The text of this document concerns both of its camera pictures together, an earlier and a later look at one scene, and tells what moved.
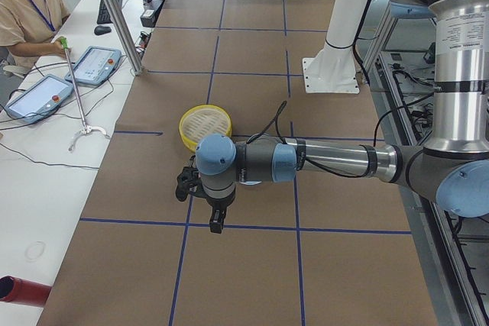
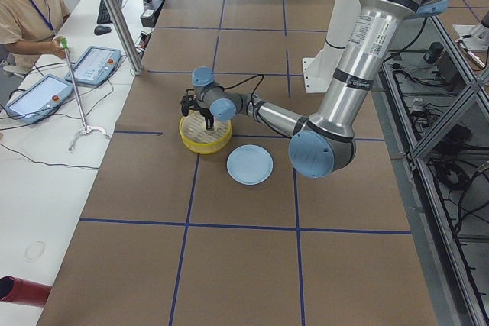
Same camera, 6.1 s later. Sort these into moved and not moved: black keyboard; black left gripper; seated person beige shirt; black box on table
Moved: black left gripper
Not moved: black keyboard; seated person beige shirt; black box on table
